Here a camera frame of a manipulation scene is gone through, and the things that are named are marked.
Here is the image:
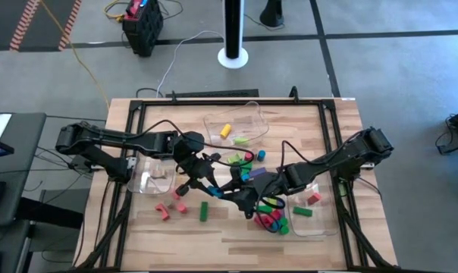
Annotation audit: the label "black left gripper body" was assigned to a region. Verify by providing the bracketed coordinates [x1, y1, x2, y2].
[177, 154, 217, 187]

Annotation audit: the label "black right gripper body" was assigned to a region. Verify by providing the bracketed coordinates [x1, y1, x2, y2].
[238, 172, 290, 220]

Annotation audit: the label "natural wood arch block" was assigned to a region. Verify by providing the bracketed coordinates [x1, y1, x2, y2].
[149, 168, 168, 182]

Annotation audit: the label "red arch block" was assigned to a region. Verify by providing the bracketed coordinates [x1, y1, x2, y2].
[253, 214, 278, 229]
[155, 202, 171, 221]

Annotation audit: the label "clear plastic bin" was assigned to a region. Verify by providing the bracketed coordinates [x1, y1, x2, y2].
[127, 155, 177, 196]
[287, 180, 340, 238]
[203, 100, 271, 148]

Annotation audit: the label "black power strip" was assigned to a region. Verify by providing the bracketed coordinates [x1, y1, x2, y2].
[165, 89, 260, 99]

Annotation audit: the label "black crate red top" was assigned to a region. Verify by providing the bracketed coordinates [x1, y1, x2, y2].
[121, 0, 165, 58]

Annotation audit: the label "dark grey desk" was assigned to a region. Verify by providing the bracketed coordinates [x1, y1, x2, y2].
[0, 111, 48, 228]

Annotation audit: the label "black mat orange stripes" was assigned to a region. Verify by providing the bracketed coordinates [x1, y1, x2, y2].
[0, 0, 82, 52]

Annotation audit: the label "black aluminium table frame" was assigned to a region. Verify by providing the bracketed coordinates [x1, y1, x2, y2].
[75, 86, 399, 273]

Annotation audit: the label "white floor cable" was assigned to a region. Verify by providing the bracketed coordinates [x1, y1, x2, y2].
[155, 30, 224, 99]

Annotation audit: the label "yellow cable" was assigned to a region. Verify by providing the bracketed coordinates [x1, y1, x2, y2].
[39, 0, 112, 111]

